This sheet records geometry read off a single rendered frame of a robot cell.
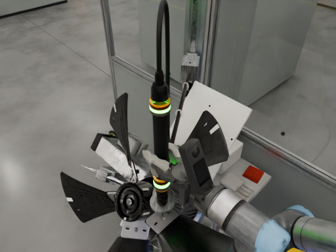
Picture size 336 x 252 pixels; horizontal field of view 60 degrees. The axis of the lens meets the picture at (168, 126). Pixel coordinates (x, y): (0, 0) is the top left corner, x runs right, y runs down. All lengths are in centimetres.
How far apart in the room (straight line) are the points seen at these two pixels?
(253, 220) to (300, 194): 97
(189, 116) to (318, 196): 72
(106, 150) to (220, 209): 71
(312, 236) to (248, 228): 14
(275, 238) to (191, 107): 68
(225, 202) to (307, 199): 98
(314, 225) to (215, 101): 59
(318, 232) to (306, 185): 84
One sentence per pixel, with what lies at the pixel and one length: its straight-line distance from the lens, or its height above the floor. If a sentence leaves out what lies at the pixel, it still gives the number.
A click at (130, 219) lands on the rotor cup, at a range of 92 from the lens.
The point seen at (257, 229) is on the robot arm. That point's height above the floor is 148.
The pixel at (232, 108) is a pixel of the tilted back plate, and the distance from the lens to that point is 107.
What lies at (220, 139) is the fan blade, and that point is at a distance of 79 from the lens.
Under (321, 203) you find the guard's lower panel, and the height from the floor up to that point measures 84.
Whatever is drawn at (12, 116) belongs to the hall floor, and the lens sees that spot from 355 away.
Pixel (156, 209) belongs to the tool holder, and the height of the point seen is 127.
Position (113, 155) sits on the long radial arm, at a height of 112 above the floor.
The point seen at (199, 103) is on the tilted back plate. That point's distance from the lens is 113.
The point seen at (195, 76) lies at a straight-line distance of 123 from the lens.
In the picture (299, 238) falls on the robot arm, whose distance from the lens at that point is 70.
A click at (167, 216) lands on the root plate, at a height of 118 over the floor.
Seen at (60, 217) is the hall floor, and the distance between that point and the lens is 246.
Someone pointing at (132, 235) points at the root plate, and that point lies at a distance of 100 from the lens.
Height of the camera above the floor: 198
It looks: 41 degrees down
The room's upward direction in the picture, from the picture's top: straight up
